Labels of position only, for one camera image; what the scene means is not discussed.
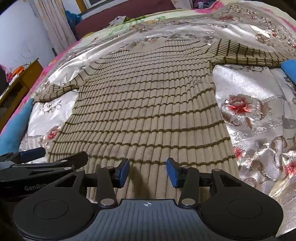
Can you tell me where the blue knitted garment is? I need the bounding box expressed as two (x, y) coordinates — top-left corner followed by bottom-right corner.
(280, 59), (296, 84)

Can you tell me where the silver floral satin bedspread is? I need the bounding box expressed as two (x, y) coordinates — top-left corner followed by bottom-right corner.
(20, 0), (296, 237)

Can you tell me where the beige striped knit sweater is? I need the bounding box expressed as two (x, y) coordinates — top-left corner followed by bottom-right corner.
(32, 38), (292, 204)

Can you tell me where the cream pink floral bedsheet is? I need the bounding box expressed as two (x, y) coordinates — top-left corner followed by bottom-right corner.
(0, 0), (296, 139)

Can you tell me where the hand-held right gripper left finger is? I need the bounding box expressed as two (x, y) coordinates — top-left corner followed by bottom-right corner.
(54, 159), (130, 208)

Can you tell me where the pile of colourful clothes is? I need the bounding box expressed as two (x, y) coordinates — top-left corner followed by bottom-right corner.
(193, 0), (218, 10)

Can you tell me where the white crumpled cloth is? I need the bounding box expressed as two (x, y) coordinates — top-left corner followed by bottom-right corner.
(109, 16), (127, 26)

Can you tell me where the window with yellow frame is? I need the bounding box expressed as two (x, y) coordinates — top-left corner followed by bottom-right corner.
(78, 0), (110, 10)

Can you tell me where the blue plastic bag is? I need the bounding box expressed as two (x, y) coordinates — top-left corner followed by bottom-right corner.
(65, 10), (78, 32)

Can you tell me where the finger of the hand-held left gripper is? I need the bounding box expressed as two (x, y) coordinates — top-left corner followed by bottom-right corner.
(13, 152), (89, 171)
(0, 147), (46, 164)

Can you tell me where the beige curtain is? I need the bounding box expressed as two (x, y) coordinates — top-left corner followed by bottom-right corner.
(34, 0), (77, 54)

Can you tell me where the maroon headboard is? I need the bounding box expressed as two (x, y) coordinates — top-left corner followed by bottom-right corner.
(74, 2), (176, 40)

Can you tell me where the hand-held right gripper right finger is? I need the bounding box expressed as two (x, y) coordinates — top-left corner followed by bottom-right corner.
(166, 158), (245, 208)

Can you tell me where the wooden cabinet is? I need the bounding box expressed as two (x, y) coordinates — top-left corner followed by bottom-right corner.
(0, 58), (44, 133)

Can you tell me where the blue cloth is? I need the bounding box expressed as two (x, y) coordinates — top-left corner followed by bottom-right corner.
(0, 100), (34, 156)

